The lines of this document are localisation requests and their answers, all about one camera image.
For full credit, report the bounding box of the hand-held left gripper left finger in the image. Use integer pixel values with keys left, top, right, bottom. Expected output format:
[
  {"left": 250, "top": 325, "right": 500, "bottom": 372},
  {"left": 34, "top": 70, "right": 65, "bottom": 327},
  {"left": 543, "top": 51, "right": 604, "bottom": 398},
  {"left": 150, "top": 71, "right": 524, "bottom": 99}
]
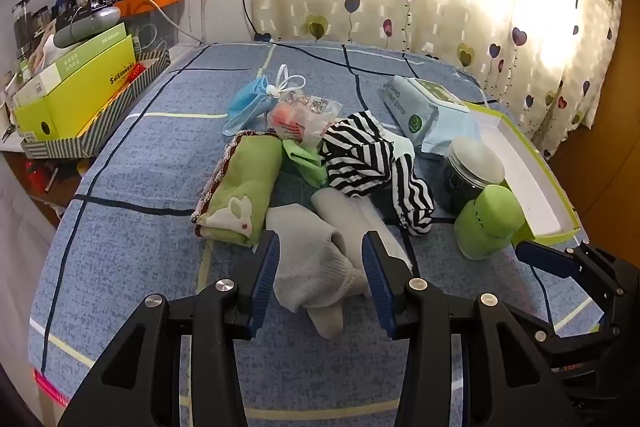
[{"left": 57, "top": 229, "right": 281, "bottom": 427}]

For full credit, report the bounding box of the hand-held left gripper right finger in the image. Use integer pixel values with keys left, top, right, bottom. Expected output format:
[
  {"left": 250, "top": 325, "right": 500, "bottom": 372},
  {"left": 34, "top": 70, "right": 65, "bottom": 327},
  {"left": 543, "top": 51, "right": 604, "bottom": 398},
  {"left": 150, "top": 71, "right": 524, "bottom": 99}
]
[{"left": 361, "top": 229, "right": 583, "bottom": 427}]

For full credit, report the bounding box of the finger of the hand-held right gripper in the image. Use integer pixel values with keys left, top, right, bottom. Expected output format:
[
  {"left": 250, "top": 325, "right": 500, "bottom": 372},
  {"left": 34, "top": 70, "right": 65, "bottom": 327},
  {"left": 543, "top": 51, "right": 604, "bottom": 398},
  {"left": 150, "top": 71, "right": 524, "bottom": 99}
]
[
  {"left": 516, "top": 241, "right": 640, "bottom": 323},
  {"left": 520, "top": 307, "right": 621, "bottom": 358}
]

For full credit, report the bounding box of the pale grey sock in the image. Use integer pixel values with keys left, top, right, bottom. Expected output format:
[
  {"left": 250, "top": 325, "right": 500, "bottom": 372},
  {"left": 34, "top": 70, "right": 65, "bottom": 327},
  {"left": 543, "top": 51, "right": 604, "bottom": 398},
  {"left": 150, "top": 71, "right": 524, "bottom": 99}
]
[
  {"left": 265, "top": 203, "right": 372, "bottom": 341},
  {"left": 311, "top": 187, "right": 416, "bottom": 280}
]

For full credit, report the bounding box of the green edged white box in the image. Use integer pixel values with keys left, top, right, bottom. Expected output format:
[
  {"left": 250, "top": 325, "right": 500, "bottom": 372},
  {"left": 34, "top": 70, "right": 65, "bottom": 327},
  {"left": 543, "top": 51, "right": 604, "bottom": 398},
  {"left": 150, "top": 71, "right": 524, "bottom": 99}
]
[{"left": 465, "top": 99, "right": 583, "bottom": 249}]

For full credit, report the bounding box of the green rabbit towel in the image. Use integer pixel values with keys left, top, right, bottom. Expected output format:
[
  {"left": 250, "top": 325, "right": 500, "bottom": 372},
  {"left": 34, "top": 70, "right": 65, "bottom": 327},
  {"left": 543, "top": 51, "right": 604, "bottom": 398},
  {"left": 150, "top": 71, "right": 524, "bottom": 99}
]
[{"left": 191, "top": 130, "right": 284, "bottom": 249}]

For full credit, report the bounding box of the light green bag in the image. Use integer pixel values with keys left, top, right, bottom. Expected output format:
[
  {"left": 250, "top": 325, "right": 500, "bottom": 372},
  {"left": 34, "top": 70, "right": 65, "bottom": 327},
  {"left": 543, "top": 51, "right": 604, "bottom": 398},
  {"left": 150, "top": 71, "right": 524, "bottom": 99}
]
[{"left": 281, "top": 138, "right": 329, "bottom": 188}]

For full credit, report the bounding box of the black white striped cloth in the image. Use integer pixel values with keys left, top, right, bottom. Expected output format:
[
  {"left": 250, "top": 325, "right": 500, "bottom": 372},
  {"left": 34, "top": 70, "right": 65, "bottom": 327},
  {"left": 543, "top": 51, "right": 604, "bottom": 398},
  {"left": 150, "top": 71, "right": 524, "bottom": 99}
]
[{"left": 319, "top": 111, "right": 436, "bottom": 238}]

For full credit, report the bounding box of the clear bag with orange contents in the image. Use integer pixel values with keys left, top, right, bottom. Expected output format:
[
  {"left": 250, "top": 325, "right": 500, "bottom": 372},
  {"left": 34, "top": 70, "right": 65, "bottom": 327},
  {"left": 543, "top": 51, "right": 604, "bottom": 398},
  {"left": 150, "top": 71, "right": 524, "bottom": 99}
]
[{"left": 267, "top": 92, "right": 342, "bottom": 154}]

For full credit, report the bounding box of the blue face mask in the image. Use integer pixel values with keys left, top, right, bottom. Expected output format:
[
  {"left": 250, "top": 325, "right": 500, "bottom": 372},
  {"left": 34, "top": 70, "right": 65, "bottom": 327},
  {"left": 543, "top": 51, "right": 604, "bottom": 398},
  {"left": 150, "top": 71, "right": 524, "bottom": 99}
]
[
  {"left": 420, "top": 107, "right": 482, "bottom": 156},
  {"left": 222, "top": 64, "right": 307, "bottom": 136}
]

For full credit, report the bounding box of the clear jar with dark contents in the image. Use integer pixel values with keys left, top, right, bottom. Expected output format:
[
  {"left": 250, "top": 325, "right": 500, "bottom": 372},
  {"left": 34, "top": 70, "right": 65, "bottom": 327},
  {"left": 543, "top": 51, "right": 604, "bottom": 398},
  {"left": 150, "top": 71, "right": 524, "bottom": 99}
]
[{"left": 439, "top": 138, "right": 507, "bottom": 216}]

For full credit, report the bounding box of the blue checked bed sheet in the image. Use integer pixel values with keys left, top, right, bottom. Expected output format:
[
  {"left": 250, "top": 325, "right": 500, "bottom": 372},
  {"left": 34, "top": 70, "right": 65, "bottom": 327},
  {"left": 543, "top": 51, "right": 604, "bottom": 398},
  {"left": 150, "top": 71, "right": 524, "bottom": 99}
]
[{"left": 27, "top": 39, "right": 608, "bottom": 427}]

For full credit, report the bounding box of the brown wooden wardrobe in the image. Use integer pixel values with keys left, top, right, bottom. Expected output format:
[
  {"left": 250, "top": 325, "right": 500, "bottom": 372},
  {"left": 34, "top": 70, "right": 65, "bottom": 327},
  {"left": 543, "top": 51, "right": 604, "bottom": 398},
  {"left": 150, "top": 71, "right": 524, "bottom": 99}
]
[{"left": 547, "top": 0, "right": 640, "bottom": 258}]

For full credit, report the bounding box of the light blue wet wipes pack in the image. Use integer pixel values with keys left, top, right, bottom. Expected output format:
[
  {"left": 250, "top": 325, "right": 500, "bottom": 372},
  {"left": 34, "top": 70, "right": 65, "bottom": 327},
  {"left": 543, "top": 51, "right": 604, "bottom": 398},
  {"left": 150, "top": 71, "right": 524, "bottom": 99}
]
[{"left": 377, "top": 74, "right": 472, "bottom": 148}]

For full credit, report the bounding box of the striped cardboard box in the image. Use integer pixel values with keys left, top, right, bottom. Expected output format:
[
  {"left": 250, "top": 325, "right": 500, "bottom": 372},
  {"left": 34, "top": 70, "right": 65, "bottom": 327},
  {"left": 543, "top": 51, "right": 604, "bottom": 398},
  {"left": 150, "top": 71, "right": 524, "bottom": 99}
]
[{"left": 21, "top": 49, "right": 172, "bottom": 158}]

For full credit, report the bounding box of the red tinsel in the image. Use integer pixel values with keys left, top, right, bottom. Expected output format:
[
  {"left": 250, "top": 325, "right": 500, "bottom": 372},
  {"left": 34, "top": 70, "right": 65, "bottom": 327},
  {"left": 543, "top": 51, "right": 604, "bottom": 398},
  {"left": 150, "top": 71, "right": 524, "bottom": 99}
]
[{"left": 124, "top": 62, "right": 152, "bottom": 84}]

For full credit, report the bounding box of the heart print curtain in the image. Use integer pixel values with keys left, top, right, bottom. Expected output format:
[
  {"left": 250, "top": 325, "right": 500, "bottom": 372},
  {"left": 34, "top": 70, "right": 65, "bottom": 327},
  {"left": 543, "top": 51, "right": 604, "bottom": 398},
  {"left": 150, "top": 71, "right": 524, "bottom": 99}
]
[{"left": 250, "top": 0, "right": 626, "bottom": 162}]

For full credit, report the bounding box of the yellow green cardboard box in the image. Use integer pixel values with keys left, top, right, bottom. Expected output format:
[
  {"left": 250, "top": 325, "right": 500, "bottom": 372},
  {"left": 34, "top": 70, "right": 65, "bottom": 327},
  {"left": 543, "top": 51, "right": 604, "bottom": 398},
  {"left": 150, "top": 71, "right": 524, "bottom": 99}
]
[{"left": 12, "top": 34, "right": 137, "bottom": 144}]

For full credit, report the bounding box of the clear swirl print box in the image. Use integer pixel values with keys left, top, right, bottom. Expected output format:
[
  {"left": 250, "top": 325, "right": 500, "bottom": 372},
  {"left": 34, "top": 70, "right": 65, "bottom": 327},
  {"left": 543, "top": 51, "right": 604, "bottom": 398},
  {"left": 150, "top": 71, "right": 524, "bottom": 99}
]
[{"left": 127, "top": 14, "right": 179, "bottom": 54}]

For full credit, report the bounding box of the white green flat box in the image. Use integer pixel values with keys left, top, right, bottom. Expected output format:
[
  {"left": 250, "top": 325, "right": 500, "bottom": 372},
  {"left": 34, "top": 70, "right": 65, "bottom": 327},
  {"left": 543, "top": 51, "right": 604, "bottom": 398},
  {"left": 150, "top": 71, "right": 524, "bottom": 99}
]
[{"left": 12, "top": 22, "right": 128, "bottom": 108}]

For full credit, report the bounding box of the grey oval case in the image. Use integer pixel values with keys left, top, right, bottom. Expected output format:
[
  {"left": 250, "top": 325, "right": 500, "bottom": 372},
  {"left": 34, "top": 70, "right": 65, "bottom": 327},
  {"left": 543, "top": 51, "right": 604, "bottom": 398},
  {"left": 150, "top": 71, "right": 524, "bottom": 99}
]
[{"left": 52, "top": 5, "right": 123, "bottom": 49}]

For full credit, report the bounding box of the dark glass jar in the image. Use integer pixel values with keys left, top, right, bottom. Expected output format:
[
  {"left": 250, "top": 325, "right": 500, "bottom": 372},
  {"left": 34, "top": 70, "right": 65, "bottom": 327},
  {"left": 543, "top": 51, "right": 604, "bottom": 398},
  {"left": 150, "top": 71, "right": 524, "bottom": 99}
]
[
  {"left": 32, "top": 6, "right": 52, "bottom": 35},
  {"left": 11, "top": 0, "right": 34, "bottom": 58}
]

